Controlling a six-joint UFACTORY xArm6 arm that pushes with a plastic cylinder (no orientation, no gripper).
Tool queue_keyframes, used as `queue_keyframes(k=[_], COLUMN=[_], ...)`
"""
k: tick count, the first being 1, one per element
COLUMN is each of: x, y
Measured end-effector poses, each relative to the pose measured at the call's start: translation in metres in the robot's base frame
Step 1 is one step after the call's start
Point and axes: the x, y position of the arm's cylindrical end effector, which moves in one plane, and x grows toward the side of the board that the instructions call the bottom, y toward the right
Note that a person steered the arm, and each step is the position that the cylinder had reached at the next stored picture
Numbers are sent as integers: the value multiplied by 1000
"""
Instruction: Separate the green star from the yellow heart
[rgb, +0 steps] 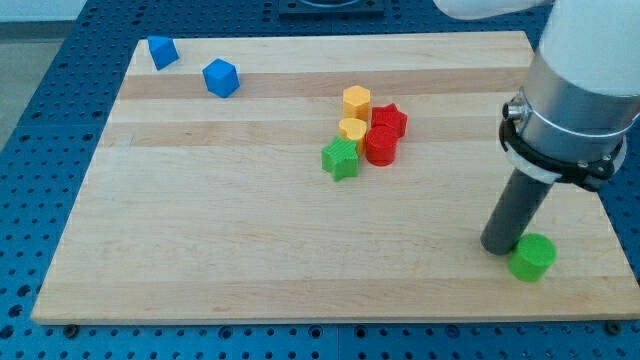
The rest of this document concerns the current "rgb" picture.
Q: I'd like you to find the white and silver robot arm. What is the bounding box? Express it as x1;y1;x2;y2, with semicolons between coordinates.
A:
480;0;639;255

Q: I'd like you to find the red star block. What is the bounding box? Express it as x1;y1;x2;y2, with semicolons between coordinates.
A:
371;103;408;138

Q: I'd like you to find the light wooden board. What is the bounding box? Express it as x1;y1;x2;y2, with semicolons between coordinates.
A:
31;32;639;325

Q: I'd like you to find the green cylinder block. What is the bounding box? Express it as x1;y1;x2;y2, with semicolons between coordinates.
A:
508;233;557;282

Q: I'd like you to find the blue pyramid-like block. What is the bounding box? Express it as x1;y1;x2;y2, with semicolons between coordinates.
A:
147;35;179;70

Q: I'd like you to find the blue cube block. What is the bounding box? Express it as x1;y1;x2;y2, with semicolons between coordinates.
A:
202;58;240;98

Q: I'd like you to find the red cylinder block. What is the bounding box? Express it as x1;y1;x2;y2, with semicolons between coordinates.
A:
366;126;398;166

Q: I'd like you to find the yellow hexagon block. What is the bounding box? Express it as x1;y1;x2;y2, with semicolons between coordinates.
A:
342;85;371;122

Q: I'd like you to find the yellow heart block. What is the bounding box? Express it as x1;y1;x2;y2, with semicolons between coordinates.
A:
338;118;368;156

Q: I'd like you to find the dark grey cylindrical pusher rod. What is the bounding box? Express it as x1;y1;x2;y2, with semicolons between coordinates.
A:
480;169;552;255

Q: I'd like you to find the green star block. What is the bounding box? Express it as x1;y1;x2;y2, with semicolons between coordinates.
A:
321;136;360;182

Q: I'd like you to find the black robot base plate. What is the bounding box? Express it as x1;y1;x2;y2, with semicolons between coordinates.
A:
276;0;387;17

